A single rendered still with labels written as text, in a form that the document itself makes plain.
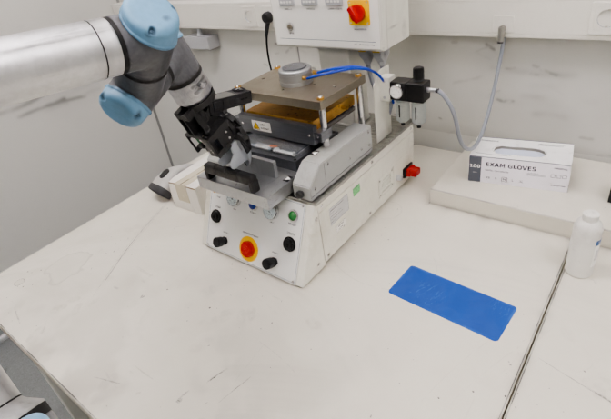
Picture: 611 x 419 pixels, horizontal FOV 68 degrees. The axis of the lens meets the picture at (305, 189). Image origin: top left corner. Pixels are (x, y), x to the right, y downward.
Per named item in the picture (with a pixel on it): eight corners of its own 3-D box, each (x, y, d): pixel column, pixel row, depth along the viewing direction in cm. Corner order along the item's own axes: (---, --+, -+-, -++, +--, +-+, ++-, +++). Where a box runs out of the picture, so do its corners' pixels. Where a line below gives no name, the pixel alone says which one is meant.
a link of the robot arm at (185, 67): (116, 43, 74) (144, 13, 79) (155, 94, 82) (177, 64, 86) (151, 37, 70) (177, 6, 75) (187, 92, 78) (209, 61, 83)
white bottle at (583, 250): (569, 279, 91) (582, 221, 84) (560, 263, 95) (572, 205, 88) (596, 279, 90) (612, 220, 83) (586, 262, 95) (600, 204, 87)
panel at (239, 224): (206, 244, 117) (213, 174, 114) (295, 285, 100) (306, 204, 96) (200, 246, 116) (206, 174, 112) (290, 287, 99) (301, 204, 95)
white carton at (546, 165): (475, 159, 128) (477, 134, 124) (569, 168, 117) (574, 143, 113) (467, 180, 119) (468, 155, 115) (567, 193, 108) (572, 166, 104)
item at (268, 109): (291, 100, 124) (285, 65, 119) (361, 110, 111) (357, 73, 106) (248, 125, 113) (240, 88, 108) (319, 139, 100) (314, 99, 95)
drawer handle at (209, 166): (213, 174, 104) (208, 159, 102) (260, 189, 95) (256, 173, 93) (206, 179, 102) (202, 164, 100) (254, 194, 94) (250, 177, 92)
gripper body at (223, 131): (197, 154, 94) (165, 111, 86) (223, 125, 98) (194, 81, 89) (223, 161, 90) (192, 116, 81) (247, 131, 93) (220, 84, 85)
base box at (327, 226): (321, 154, 153) (315, 106, 144) (425, 178, 131) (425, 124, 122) (202, 244, 119) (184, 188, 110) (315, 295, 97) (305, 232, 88)
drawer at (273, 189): (281, 137, 125) (275, 111, 121) (347, 152, 112) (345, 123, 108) (200, 189, 106) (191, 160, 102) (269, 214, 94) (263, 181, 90)
